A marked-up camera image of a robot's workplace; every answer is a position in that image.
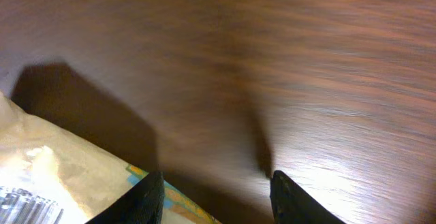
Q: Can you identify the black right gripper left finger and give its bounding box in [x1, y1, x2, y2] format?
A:
[87, 172, 164, 224]

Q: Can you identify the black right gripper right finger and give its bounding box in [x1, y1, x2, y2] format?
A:
[270, 170, 345, 224]

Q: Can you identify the large cream wipes bag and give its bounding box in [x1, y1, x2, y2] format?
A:
[1, 97, 215, 224]

